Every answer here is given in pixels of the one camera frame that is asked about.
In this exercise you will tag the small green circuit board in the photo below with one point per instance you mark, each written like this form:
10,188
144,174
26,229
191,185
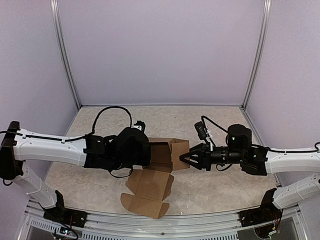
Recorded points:
64,231

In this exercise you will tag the left aluminium frame post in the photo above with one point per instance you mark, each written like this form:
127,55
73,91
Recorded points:
54,4

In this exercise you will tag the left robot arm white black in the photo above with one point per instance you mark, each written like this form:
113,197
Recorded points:
20,145

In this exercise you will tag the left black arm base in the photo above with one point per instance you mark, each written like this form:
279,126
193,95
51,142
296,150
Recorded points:
61,214

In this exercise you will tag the aluminium frame post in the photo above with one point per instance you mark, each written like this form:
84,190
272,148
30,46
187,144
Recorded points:
54,4
258,53

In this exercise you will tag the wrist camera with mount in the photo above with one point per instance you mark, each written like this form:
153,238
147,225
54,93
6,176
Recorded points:
203,134
140,125

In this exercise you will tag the brown cardboard paper box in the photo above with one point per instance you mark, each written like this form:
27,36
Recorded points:
151,185

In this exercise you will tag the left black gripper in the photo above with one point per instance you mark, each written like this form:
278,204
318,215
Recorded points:
145,159

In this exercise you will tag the front aluminium rail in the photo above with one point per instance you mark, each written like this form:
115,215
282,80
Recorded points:
114,226

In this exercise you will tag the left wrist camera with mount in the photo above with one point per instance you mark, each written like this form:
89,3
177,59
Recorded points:
140,125

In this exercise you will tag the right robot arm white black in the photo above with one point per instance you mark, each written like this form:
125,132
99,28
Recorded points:
257,160

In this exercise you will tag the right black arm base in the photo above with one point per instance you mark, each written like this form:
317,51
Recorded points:
266,212

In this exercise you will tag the right aluminium frame post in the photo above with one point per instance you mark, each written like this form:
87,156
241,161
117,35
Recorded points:
258,53

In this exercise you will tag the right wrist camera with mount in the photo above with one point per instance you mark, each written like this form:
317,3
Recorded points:
203,134

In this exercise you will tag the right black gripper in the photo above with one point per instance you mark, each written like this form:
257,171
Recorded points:
203,157

